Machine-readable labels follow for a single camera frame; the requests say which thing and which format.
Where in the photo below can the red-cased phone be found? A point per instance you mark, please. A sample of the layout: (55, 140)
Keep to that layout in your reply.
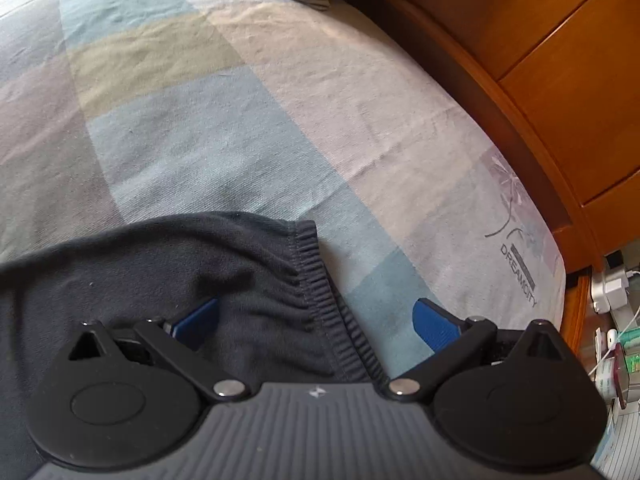
(622, 375)

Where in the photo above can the black plug adapter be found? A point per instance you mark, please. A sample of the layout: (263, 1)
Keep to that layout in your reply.
(612, 260)

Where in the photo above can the green package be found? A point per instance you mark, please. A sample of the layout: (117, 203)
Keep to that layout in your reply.
(634, 355)

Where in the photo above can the wooden nightstand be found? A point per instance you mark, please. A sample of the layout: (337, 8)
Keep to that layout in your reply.
(575, 320)

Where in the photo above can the patchwork floral bedsheet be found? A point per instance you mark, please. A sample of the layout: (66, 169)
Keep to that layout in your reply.
(250, 110)

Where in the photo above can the wooden headboard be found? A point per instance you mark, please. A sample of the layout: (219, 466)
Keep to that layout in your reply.
(550, 85)

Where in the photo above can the lined paper notebook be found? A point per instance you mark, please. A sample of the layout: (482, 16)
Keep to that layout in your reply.
(622, 440)

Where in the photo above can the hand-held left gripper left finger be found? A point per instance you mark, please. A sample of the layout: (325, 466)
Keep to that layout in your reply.
(197, 322)

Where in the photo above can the white charger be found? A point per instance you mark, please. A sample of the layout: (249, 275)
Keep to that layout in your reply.
(615, 282)

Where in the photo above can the white earbuds case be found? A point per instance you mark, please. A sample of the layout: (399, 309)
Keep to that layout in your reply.
(607, 334)

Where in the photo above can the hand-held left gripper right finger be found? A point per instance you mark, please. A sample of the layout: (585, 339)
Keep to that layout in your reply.
(432, 327)

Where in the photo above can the dark grey pants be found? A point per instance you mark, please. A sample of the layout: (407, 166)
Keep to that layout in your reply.
(150, 270)

